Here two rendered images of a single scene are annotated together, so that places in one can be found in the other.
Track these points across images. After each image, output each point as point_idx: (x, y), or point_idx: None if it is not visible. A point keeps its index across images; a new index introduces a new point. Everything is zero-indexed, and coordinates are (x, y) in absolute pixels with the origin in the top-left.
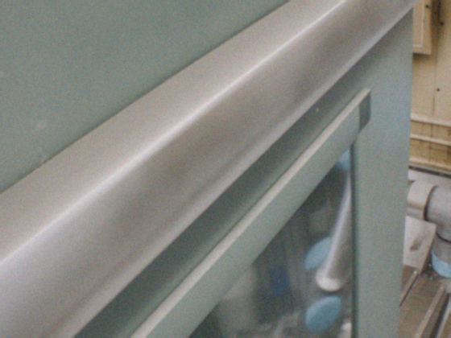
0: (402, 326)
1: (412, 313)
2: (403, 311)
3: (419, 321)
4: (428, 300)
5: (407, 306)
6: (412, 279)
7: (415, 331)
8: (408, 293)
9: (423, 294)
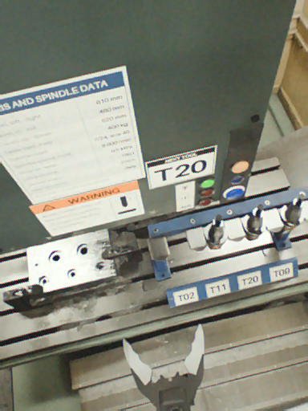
0: (245, 389)
1: (266, 387)
2: (261, 379)
3: (262, 399)
4: (291, 388)
5: (270, 377)
6: (300, 361)
7: (249, 404)
8: (285, 368)
9: (293, 380)
